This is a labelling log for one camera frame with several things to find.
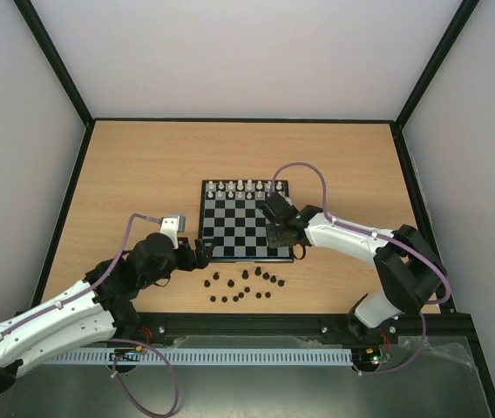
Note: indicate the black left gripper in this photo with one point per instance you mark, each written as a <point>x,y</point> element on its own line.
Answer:
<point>202,260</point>

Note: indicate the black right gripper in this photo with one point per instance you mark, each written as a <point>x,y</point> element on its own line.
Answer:
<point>280,235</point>

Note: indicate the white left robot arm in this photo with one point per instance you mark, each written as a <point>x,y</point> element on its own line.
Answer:
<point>96,308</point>

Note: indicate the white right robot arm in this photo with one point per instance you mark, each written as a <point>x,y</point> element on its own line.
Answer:
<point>408,269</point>

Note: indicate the black and silver chessboard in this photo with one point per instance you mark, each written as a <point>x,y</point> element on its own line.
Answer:
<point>235,228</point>

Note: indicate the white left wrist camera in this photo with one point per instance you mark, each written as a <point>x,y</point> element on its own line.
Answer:
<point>172,225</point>

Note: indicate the light blue cable duct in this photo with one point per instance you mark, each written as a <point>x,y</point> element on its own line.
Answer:
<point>105,356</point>

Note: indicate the black aluminium front rail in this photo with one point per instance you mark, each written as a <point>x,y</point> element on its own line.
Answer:
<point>326,328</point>

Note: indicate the black frame post rear left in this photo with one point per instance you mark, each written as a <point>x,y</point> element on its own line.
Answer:
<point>38,30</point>

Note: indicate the black frame post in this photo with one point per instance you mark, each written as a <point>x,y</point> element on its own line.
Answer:
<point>440,53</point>
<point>38,30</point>

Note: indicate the black frame post rear right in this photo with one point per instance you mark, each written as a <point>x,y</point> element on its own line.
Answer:
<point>440,53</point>

